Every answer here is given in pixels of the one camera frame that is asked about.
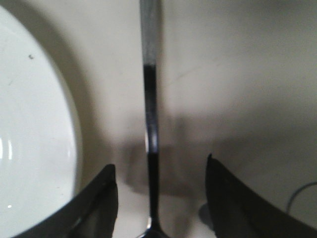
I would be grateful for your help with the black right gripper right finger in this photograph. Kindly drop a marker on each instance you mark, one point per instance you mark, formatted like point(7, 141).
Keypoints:
point(238, 212)

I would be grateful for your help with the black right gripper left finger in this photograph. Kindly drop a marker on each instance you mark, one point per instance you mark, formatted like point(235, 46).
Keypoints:
point(90, 214)

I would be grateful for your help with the white round plate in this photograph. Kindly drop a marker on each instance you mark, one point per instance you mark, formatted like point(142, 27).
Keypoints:
point(39, 132)

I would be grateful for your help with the silver fork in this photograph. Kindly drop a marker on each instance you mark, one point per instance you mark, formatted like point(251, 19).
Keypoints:
point(149, 31)

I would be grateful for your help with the cream rabbit serving tray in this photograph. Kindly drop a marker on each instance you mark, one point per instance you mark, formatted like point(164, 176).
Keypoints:
point(236, 79)

